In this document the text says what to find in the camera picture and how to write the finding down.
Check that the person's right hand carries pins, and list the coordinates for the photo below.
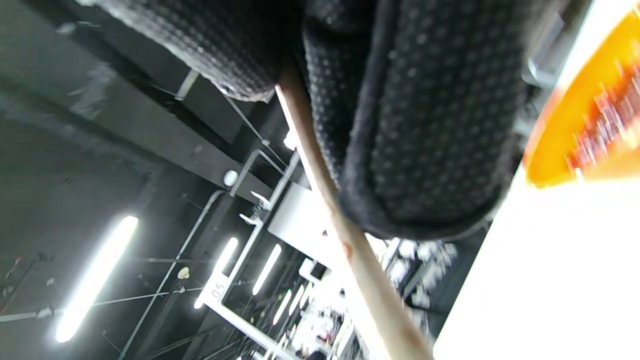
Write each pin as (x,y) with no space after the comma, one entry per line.
(425,125)

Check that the wooden brush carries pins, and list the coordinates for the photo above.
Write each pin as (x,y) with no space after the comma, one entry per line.
(360,260)

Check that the red ketchup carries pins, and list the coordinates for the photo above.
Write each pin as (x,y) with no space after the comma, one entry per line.
(605,130)

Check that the orange bowl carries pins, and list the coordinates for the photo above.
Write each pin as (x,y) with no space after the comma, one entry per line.
(555,150)

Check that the row of ceiling light strips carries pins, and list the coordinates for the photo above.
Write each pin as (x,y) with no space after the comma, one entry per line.
(95,280)

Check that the white metal frame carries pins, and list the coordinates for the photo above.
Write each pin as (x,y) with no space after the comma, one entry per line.
(217,292)

